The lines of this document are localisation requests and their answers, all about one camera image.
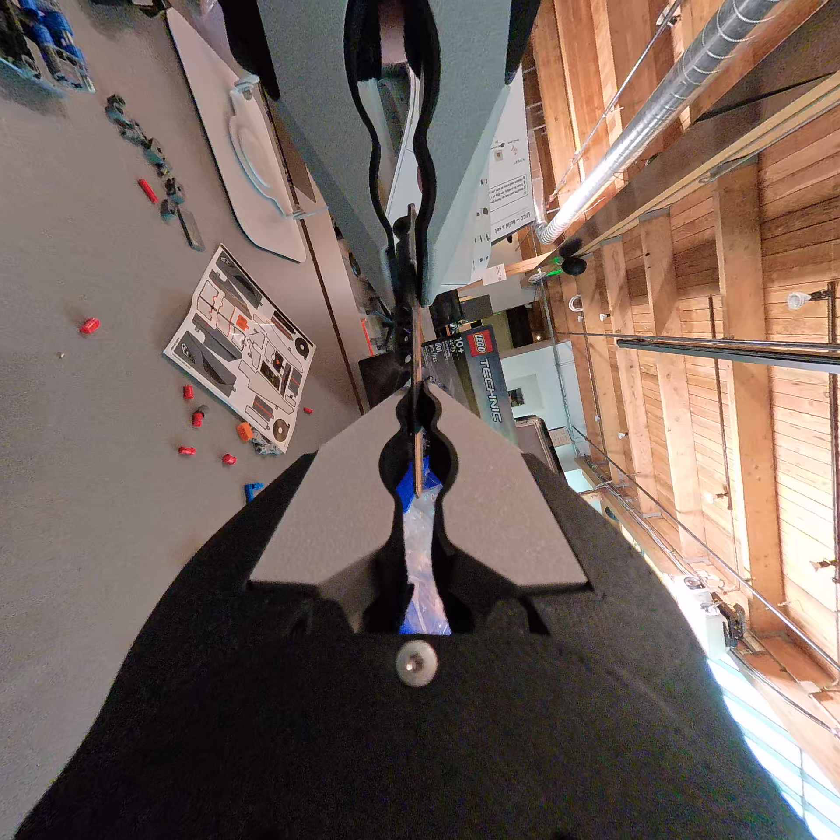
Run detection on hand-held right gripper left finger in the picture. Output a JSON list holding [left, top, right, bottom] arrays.
[[249, 387, 418, 621]]

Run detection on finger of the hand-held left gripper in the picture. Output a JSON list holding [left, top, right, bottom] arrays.
[[256, 0, 403, 296], [406, 0, 514, 308]]

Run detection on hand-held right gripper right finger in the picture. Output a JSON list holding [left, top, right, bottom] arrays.
[[423, 382, 589, 611]]

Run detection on dark grey lego wing assembly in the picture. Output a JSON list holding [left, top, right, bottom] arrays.
[[388, 205, 427, 498]]

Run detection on lego instruction booklet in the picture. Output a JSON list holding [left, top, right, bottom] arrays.
[[386, 66, 538, 304]]

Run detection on dark lego set box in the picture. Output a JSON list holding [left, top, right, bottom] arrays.
[[420, 323, 521, 448]]

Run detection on cluster of grey lego pieces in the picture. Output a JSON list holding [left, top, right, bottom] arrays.
[[104, 94, 208, 253]]

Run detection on grey lego wing blue pins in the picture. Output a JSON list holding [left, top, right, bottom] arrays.
[[0, 0, 97, 94]]

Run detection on lego sticker sheet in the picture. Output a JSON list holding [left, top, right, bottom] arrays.
[[163, 245, 317, 455]]

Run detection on blue plastic bin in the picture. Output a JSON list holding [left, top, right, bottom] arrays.
[[394, 451, 454, 636]]

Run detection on dark road case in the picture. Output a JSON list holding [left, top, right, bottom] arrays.
[[514, 415, 567, 475]]

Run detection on clear plastic bag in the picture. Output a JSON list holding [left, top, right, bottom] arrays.
[[402, 489, 452, 636]]

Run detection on white book stand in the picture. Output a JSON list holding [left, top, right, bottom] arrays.
[[167, 7, 311, 265]]

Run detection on black hanging light bar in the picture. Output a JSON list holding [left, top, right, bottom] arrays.
[[616, 335, 840, 376]]

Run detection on silver ventilation duct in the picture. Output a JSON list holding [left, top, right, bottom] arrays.
[[533, 0, 788, 247]]

